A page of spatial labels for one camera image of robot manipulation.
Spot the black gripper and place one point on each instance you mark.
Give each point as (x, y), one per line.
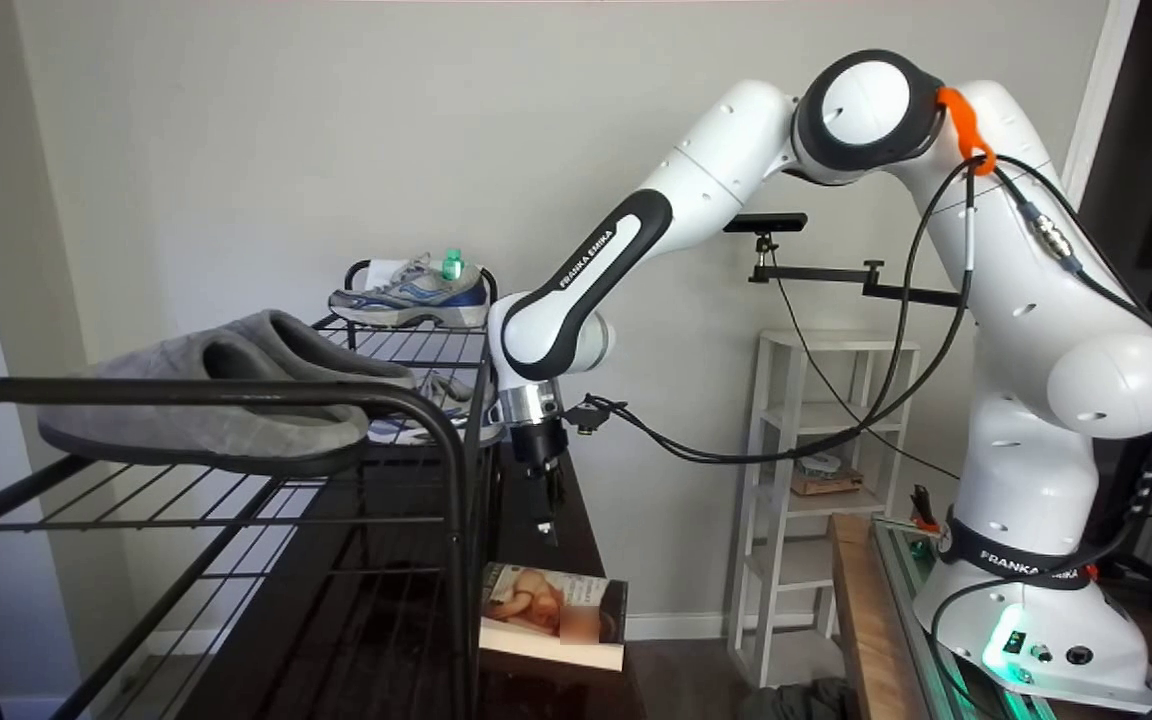
(538, 443)

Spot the book with portrait cover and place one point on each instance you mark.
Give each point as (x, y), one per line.
(554, 613)

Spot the grey and blue sneaker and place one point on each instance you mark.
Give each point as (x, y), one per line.
(420, 423)
(400, 298)

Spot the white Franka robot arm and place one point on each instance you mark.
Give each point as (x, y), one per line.
(1069, 345)

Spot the white shelf unit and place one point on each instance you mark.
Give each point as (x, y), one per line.
(772, 532)

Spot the items on white shelf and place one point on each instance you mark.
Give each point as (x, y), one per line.
(826, 478)

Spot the black metal shoe rack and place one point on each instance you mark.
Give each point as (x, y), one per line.
(451, 532)

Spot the dark wood dresser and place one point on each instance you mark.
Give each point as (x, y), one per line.
(377, 625)

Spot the small green plastic object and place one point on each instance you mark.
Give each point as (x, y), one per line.
(451, 266)

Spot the grey felt slipper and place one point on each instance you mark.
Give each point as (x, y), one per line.
(200, 435)
(336, 353)

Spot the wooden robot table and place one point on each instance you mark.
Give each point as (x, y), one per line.
(863, 625)

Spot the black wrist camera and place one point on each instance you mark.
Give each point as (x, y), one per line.
(593, 412)

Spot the black stereo camera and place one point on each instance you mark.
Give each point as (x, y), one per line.
(770, 223)

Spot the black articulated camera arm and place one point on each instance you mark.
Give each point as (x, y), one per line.
(857, 281)

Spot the aluminium mounting rail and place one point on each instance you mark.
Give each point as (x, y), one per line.
(931, 653)

